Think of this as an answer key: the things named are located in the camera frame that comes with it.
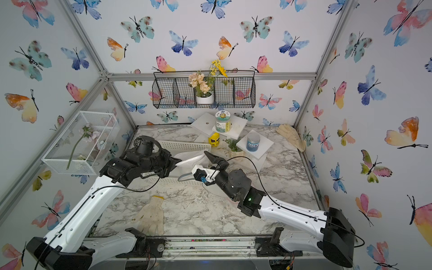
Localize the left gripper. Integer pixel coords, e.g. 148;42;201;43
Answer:
140;148;183;178

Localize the white mesh laundry bag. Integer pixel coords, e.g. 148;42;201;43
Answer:
201;182;233;203

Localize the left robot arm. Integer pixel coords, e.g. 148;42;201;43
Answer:
27;136;180;270

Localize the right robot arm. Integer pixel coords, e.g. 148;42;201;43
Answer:
192;151;357;268

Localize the white plastic basket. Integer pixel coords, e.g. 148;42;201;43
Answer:
159;141;212;182

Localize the small green potted plant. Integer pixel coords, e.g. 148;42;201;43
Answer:
225;138;244;158

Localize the green label jar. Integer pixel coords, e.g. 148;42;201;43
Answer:
215;110;231;133

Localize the blue label jar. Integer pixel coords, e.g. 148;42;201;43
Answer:
246;132;261;152

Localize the white tiered shelf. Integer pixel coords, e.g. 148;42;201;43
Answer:
191;113;274;171

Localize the white flower pot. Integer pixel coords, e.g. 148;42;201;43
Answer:
196;92;214;105

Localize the artificial flower bouquet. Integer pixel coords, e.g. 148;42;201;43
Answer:
189;59;228;97

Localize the pink artificial flower stem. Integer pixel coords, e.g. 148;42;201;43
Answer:
66;124;93;171

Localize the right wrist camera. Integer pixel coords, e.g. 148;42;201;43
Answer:
192;165;220;186

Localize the black wire wall basket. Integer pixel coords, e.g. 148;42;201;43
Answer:
149;70;256;110

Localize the white mesh wall box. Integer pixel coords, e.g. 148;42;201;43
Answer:
42;111;120;176

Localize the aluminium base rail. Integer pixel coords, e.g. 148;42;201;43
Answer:
111;235;304;261

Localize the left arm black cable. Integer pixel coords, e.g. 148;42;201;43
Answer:
33;175;161;270

